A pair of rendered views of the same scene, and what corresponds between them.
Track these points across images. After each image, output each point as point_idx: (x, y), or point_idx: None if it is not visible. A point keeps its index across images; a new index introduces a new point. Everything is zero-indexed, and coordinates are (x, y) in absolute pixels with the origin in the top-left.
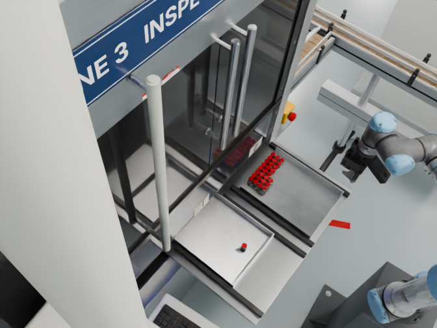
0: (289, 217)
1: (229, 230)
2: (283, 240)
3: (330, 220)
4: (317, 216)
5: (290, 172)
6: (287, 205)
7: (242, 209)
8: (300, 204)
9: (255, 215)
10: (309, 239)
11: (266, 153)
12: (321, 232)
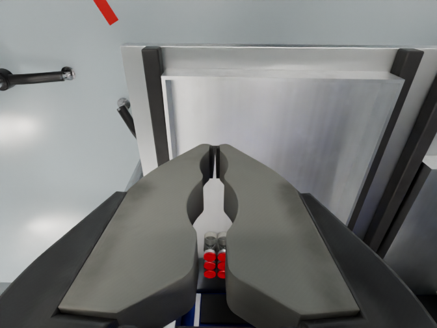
0: (336, 153)
1: (430, 230)
2: (432, 136)
3: (279, 51)
4: (289, 93)
5: (210, 212)
6: (302, 174)
7: (378, 243)
8: (278, 151)
9: (366, 211)
10: (402, 72)
11: (201, 263)
12: (339, 50)
